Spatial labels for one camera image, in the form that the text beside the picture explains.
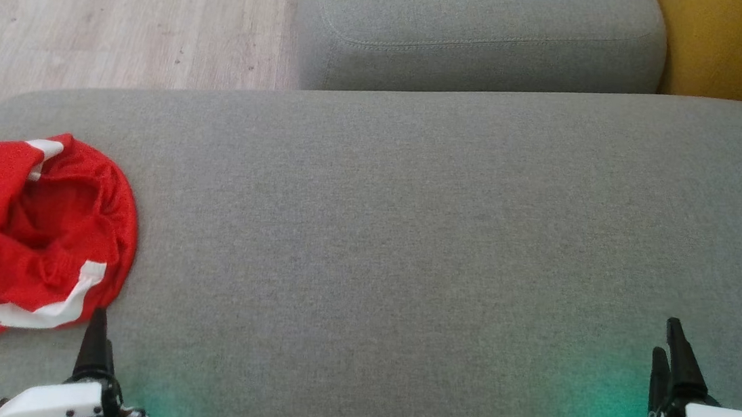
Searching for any large grey sofa seat cushion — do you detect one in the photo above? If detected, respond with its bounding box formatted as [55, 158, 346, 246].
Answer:
[0, 30, 742, 417]

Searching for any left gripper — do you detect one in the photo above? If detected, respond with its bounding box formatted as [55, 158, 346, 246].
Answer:
[0, 298, 163, 417]

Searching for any grey sofa chaise cushion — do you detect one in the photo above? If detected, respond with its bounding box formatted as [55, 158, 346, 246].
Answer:
[291, 0, 672, 125]

